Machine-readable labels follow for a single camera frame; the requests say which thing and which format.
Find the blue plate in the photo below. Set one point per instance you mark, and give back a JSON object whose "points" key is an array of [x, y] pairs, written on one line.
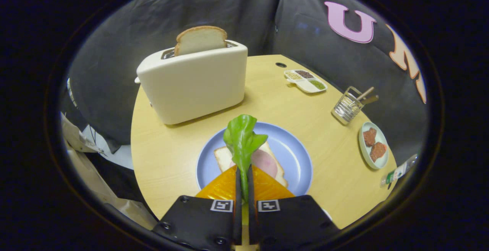
{"points": [[292, 155]]}

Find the white paper sheet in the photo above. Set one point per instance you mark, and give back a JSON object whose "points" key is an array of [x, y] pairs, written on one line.
{"points": [[120, 155]]}

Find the white bowl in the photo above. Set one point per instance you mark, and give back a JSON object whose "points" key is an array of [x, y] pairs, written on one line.
{"points": [[327, 214]]}

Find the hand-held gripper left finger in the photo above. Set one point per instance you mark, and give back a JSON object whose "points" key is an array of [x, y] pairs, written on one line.
{"points": [[238, 220]]}

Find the clear water bottle green label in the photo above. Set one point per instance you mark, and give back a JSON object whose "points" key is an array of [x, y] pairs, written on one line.
{"points": [[397, 172]]}

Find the brown meat piece orange edge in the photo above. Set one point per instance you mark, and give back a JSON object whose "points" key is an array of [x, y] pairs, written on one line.
{"points": [[378, 151]]}

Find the white bread slice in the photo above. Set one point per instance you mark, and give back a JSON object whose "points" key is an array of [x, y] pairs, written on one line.
{"points": [[223, 159]]}

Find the brown crust bread slice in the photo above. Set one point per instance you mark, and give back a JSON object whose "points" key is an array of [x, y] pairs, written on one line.
{"points": [[200, 39]]}

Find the white divided condiment tray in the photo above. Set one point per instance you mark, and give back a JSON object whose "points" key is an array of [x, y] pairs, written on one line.
{"points": [[305, 85]]}

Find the pink ham slice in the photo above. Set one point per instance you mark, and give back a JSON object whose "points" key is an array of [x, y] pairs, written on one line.
{"points": [[265, 163]]}

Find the white toaster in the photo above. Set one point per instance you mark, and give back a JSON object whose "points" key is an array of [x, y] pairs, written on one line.
{"points": [[195, 86]]}

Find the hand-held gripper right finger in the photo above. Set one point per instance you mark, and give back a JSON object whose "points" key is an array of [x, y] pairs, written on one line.
{"points": [[252, 220]]}

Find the green lettuce leaf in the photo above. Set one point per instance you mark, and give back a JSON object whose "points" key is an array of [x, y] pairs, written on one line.
{"points": [[240, 140]]}

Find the pale green plate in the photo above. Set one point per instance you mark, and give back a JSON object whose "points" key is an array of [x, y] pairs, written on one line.
{"points": [[382, 161]]}

